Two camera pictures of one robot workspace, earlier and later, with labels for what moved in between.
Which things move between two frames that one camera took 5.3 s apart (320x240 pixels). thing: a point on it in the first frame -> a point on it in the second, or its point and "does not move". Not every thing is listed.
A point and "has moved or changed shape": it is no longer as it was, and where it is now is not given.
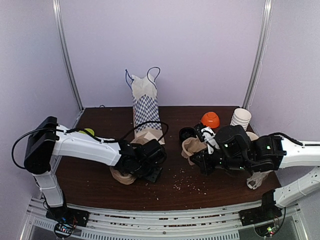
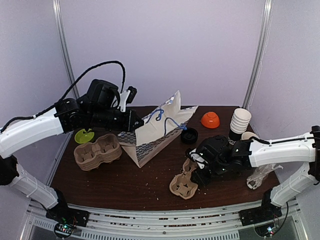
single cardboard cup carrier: (190, 146) -> (182, 184)
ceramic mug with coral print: (252, 136) does not move
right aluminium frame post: (267, 16) does not move
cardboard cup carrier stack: (126, 179) has moved or changed shape
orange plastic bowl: (210, 119) does not move
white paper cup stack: (241, 117) does not move
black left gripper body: (144, 171) -> (101, 117)
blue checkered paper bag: (146, 120) -> (165, 123)
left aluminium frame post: (57, 6) does not move
